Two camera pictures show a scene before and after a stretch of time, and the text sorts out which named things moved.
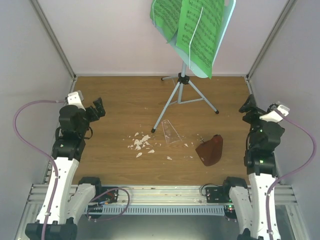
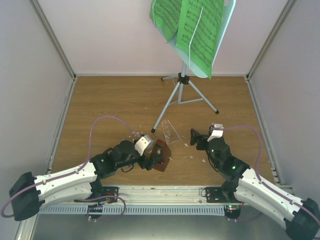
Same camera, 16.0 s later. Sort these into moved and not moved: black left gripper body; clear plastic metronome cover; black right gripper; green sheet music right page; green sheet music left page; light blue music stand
Moved: black left gripper body; black right gripper
Not moved: green sheet music left page; clear plastic metronome cover; green sheet music right page; light blue music stand
